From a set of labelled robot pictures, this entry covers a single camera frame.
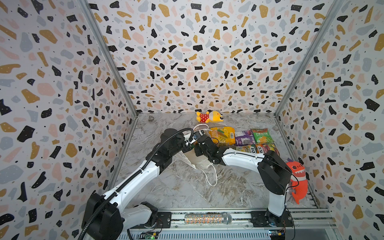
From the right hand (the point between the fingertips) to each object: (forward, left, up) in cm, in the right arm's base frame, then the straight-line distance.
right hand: (194, 141), depth 89 cm
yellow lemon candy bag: (+12, -19, -9) cm, 24 cm away
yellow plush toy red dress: (+28, -11, -8) cm, 31 cm away
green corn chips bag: (+13, -47, -12) cm, 50 cm away
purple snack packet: (+11, -34, -11) cm, 37 cm away
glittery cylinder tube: (-38, -8, -9) cm, 40 cm away
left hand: (-3, 0, +14) cm, 15 cm away
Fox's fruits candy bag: (+3, -45, -12) cm, 47 cm away
